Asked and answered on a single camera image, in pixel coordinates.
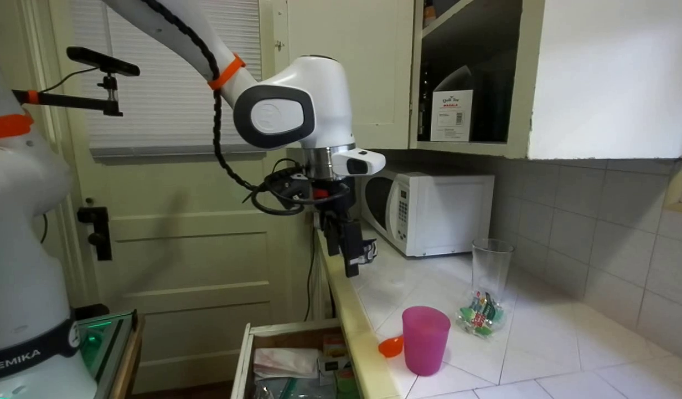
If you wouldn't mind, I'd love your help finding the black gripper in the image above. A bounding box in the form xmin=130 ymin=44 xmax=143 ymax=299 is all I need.
xmin=311 ymin=177 xmax=381 ymax=279

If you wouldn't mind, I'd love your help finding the orange plastic spoon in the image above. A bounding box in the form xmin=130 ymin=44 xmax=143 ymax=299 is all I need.
xmin=377 ymin=335 xmax=407 ymax=361

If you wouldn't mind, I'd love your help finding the pink plastic cup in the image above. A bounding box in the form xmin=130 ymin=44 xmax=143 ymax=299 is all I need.
xmin=402 ymin=306 xmax=453 ymax=377

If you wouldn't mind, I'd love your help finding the white microwave oven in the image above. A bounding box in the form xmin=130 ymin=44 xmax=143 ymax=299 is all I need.
xmin=358 ymin=163 xmax=496 ymax=260

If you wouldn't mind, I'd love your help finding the small white packet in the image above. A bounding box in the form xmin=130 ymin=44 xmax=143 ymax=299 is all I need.
xmin=318 ymin=332 xmax=354 ymax=375

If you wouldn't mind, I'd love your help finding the white folded cloth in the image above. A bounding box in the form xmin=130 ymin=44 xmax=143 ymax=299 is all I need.
xmin=251 ymin=345 xmax=323 ymax=382

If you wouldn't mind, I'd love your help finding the green packet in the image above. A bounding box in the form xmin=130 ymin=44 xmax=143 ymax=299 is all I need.
xmin=333 ymin=365 xmax=361 ymax=399

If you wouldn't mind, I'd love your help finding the cream panel door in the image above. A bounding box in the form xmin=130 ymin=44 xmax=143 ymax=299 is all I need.
xmin=29 ymin=0 xmax=321 ymax=394

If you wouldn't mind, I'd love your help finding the white printed box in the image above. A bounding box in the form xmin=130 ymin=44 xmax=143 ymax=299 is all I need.
xmin=427 ymin=87 xmax=476 ymax=144

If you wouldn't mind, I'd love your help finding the cream cabinet door with knob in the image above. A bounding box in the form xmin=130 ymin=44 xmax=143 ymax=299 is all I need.
xmin=273 ymin=0 xmax=417 ymax=152

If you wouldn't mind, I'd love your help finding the white door window blind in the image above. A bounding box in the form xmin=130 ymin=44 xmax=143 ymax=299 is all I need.
xmin=63 ymin=0 xmax=269 ymax=163

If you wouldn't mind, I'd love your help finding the black door lock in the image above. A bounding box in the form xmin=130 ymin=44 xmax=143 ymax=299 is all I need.
xmin=75 ymin=197 xmax=116 ymax=262

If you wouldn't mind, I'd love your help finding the metal cart with green light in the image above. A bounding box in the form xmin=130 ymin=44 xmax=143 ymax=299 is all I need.
xmin=73 ymin=308 xmax=147 ymax=399

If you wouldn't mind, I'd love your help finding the black wall power cable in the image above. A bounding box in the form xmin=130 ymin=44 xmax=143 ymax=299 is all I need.
xmin=303 ymin=219 xmax=337 ymax=320

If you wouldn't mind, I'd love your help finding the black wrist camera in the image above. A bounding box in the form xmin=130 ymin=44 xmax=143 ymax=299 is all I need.
xmin=264 ymin=166 xmax=318 ymax=214

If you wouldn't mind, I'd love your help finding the thin black camera cable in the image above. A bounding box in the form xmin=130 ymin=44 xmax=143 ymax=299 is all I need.
xmin=240 ymin=157 xmax=314 ymax=218

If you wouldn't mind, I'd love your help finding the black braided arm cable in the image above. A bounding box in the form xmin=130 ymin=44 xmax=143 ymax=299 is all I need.
xmin=139 ymin=0 xmax=283 ymax=196

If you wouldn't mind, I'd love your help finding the black stereo camera bar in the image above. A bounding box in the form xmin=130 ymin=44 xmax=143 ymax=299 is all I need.
xmin=64 ymin=44 xmax=143 ymax=77

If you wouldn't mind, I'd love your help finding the cream wall cabinet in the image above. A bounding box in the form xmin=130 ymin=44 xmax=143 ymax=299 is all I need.
xmin=411 ymin=0 xmax=682 ymax=163

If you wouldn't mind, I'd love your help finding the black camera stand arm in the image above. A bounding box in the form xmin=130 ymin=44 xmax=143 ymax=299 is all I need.
xmin=11 ymin=74 xmax=127 ymax=117

